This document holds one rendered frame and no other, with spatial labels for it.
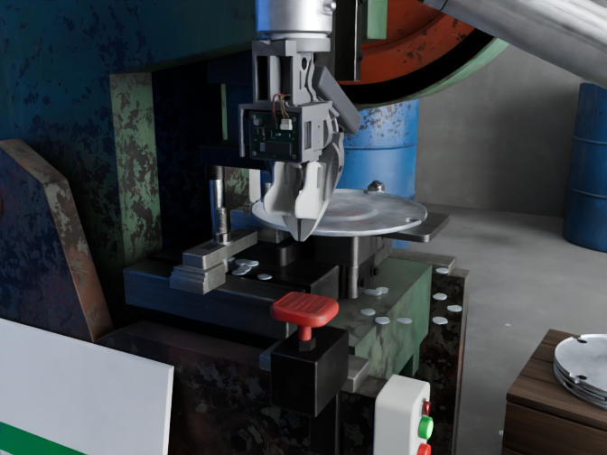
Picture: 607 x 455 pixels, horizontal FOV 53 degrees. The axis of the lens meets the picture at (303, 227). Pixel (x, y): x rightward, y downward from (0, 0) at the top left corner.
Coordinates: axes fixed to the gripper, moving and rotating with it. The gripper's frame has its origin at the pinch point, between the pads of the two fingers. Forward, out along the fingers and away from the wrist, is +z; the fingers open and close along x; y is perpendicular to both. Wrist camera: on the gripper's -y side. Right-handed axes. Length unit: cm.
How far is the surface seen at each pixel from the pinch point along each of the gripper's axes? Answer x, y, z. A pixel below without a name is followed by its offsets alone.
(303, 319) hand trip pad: 1.5, 2.8, 9.6
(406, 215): 0.7, -35.4, 6.8
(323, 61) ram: -14.4, -35.6, -17.2
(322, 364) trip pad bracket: 3.1, 1.3, 15.4
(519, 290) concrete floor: 0, -218, 85
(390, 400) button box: 9.0, -6.0, 22.4
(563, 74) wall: -4, -363, -6
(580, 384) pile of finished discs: 29, -70, 48
